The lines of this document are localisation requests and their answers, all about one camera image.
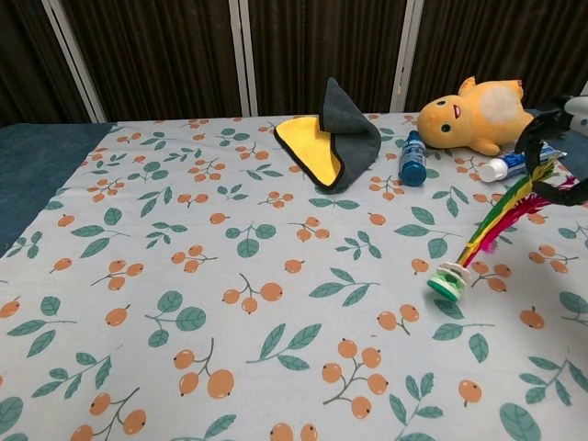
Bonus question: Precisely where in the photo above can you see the colourful feather shuttlecock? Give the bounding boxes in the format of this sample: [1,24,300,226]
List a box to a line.
[426,165,581,303]

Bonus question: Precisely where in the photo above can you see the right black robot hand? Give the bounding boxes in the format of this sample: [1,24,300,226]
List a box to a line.
[513,93,588,208]

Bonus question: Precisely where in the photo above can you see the blue small bottle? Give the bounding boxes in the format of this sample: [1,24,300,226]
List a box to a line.
[398,130,428,187]

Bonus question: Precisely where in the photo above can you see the yellow plush toy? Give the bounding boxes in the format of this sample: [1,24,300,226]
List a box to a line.
[416,76,536,156]

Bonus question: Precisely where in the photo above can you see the white floral fruit-print tablecloth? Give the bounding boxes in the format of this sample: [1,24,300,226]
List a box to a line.
[0,110,588,441]

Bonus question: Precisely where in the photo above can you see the grey and yellow cloth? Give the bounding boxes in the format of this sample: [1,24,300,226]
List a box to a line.
[273,76,383,194]

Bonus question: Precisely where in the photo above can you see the white and blue toothpaste tube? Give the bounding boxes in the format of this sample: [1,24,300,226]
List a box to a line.
[479,141,566,184]

